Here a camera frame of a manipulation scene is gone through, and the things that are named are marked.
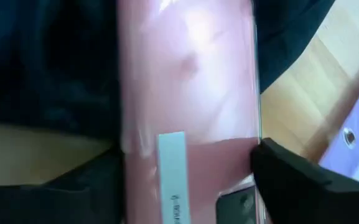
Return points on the navy blue backpack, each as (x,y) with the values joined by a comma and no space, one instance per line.
(42,62)

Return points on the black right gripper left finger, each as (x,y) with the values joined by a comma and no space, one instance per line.
(58,205)

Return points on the pink packet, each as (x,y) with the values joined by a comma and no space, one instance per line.
(191,77)

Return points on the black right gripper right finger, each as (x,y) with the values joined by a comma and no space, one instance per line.
(316,202)

